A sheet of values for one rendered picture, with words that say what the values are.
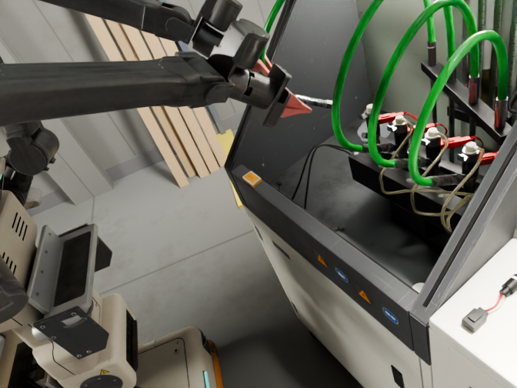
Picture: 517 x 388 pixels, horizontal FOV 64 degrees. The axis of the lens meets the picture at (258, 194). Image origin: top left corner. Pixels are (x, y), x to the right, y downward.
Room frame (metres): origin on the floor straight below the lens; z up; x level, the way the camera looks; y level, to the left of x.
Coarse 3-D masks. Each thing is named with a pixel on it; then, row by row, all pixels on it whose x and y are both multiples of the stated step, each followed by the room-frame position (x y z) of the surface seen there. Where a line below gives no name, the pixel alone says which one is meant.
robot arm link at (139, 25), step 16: (48, 0) 0.92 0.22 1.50; (64, 0) 0.92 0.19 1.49; (80, 0) 0.91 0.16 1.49; (96, 0) 0.91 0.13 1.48; (112, 0) 0.90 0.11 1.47; (128, 0) 0.89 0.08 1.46; (144, 0) 0.90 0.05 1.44; (96, 16) 0.91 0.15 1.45; (112, 16) 0.90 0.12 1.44; (128, 16) 0.89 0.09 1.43; (144, 16) 0.88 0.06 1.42; (160, 16) 0.87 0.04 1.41; (176, 16) 0.87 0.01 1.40; (160, 32) 0.87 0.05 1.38
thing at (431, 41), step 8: (280, 0) 0.81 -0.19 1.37; (424, 0) 0.80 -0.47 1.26; (272, 8) 0.82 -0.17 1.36; (272, 16) 0.81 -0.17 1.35; (432, 16) 0.79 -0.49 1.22; (432, 24) 0.79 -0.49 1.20; (432, 32) 0.79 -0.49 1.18; (432, 40) 0.79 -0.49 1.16; (264, 48) 0.81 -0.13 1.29; (264, 56) 0.81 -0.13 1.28; (264, 64) 0.81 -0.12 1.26
